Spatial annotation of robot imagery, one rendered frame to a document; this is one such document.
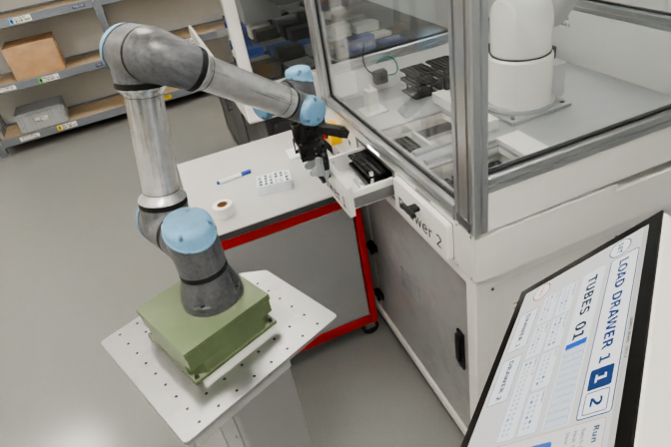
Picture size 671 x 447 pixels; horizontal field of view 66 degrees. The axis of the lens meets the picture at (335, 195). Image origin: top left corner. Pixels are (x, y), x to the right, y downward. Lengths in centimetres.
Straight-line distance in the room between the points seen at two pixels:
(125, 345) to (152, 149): 53
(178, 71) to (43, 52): 413
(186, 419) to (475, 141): 85
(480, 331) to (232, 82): 90
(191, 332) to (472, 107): 80
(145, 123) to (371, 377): 138
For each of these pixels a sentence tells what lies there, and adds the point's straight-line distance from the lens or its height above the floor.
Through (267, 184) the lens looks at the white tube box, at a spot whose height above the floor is 79.
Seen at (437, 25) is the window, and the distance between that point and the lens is 115.
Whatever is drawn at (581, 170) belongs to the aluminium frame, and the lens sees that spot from 136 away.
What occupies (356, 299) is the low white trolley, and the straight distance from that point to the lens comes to 213.
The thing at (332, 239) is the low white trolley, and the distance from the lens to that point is 191.
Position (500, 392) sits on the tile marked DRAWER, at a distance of 88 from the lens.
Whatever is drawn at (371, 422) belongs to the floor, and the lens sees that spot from 207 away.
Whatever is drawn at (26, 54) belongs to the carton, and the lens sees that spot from 521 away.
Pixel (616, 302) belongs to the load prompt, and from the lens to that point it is 81.
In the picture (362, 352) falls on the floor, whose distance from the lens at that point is 227.
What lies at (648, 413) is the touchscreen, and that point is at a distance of 66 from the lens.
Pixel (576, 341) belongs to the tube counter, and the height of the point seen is 111.
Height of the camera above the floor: 171
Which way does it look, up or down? 32 degrees down
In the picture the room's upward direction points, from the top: 10 degrees counter-clockwise
